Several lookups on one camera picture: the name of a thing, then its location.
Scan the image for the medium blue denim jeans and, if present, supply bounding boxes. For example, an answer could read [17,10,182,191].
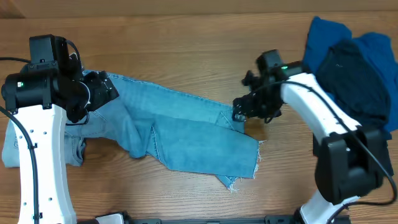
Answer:
[63,70,266,192]

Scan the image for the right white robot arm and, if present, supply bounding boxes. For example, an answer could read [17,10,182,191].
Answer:
[232,49,397,224]

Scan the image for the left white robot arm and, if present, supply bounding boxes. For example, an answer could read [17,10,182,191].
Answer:
[1,34,119,223]

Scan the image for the light blue folded jeans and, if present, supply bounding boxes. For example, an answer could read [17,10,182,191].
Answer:
[2,120,86,168]

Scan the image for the dark navy garment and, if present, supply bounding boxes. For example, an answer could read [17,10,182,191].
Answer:
[315,40,391,128]

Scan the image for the blue t-shirt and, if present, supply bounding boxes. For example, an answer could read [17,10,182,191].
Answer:
[303,16,397,132]

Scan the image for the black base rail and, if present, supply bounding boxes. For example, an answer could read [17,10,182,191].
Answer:
[77,212,304,224]

